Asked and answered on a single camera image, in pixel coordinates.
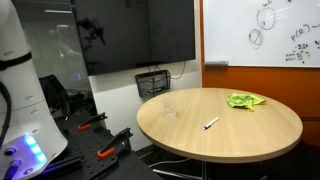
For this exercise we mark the clear plastic cup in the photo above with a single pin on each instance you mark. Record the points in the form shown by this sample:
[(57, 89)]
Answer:
[(169, 105)]

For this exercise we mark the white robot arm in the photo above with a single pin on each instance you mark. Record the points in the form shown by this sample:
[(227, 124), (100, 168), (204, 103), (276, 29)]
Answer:
[(30, 139)]

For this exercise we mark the whiteboard eraser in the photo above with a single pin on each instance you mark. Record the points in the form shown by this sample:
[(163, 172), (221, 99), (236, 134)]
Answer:
[(216, 63)]

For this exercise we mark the white marker pen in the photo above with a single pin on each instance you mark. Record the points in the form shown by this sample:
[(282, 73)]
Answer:
[(207, 126)]

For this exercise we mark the black orange clamp near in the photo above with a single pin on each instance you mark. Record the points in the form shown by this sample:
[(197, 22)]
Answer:
[(123, 137)]

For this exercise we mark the black orange clamp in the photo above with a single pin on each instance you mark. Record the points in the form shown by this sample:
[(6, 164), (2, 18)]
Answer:
[(87, 124), (123, 137)]

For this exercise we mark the round wooden table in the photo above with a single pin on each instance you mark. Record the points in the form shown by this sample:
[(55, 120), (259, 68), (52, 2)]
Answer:
[(239, 136)]

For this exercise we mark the black orange clamp far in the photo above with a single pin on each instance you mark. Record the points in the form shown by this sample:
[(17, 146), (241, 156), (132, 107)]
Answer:
[(87, 124)]

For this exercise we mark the yellow green cloth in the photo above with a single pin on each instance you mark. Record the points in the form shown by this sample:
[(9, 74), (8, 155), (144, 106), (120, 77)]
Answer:
[(247, 101)]

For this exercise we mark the black perforated mounting board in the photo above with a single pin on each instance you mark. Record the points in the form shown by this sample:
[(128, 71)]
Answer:
[(83, 147)]

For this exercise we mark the white whiteboard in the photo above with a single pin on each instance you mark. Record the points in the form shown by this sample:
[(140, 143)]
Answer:
[(262, 33)]

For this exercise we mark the black wire wall basket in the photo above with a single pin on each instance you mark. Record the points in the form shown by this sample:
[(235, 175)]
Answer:
[(153, 82)]

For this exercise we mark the black wall television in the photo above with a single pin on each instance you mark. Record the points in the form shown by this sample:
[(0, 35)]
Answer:
[(119, 35)]

